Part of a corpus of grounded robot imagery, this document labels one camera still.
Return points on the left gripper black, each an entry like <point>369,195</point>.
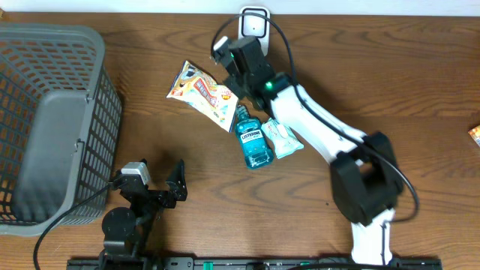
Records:
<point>178,190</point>

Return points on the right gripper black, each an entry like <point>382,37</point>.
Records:
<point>230,84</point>

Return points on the yellow snack chip bag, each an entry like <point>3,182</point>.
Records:
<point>201,91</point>

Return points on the blue Listerine mouthwash bottle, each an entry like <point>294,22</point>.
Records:
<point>254,146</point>

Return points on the mint green snack packet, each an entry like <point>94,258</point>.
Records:
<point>284,140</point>

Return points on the small orange snack packet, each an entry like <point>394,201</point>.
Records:
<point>475,134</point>

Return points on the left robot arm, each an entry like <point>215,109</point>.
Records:
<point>126,229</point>

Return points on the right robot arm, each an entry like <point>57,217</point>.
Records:
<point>365,179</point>

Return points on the white barcode scanner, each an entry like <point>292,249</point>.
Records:
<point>255,26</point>

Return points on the grey plastic basket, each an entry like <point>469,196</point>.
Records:
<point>60,118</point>

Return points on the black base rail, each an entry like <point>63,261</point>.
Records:
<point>188,263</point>

